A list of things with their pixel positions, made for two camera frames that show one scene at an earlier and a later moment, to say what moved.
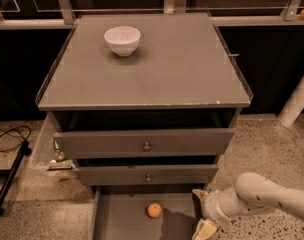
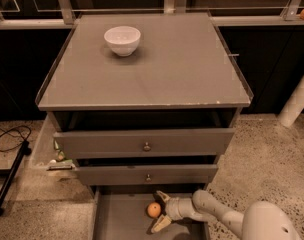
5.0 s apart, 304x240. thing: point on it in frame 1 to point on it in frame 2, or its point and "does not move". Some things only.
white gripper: x=211 y=205 to x=173 y=209
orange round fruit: x=154 y=209 does not move
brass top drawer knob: x=147 y=148 does not move
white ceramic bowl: x=122 y=40 does not move
